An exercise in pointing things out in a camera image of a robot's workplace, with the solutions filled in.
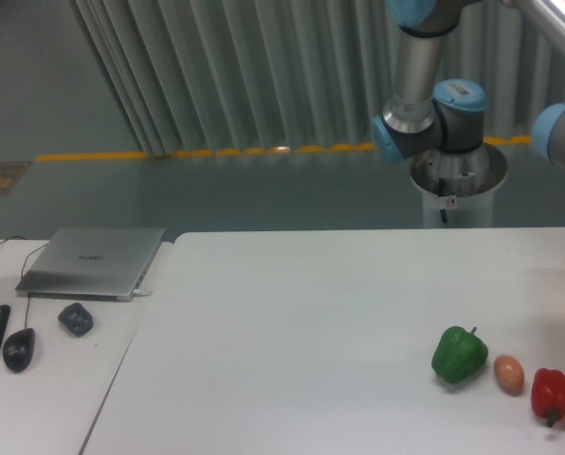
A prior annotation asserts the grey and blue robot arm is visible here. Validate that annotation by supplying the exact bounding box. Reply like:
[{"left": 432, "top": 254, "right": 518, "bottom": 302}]
[{"left": 372, "top": 1, "right": 565, "bottom": 168}]

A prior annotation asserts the silver closed laptop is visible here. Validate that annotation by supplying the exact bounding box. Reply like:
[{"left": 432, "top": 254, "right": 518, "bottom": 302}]
[{"left": 16, "top": 227, "right": 165, "bottom": 301}]

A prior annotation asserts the green bell pepper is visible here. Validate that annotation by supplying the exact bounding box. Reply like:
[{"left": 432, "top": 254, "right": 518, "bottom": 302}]
[{"left": 430, "top": 326, "right": 489, "bottom": 385}]

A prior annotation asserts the small black case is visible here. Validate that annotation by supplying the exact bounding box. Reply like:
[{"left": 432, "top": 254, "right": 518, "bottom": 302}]
[{"left": 58, "top": 302, "right": 94, "bottom": 337}]

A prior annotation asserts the brown egg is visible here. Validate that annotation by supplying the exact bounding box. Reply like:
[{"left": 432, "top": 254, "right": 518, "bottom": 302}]
[{"left": 494, "top": 355, "right": 525, "bottom": 394}]

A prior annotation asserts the black computer mouse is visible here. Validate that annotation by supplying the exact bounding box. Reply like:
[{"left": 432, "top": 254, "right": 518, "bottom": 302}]
[{"left": 2, "top": 328, "right": 35, "bottom": 373}]

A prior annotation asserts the red bell pepper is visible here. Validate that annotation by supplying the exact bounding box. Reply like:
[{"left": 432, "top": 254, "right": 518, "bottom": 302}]
[{"left": 531, "top": 368, "right": 565, "bottom": 428}]

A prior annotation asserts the black pedestal cable with tag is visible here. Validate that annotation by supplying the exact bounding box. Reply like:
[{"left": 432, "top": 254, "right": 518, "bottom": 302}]
[{"left": 436, "top": 177, "right": 457, "bottom": 225}]

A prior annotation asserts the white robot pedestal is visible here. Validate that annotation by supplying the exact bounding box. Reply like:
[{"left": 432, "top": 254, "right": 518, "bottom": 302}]
[{"left": 410, "top": 143, "right": 507, "bottom": 228}]

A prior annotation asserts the black mouse cable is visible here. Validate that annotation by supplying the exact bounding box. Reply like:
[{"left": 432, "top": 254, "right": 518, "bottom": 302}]
[{"left": 20, "top": 244, "right": 50, "bottom": 329}]

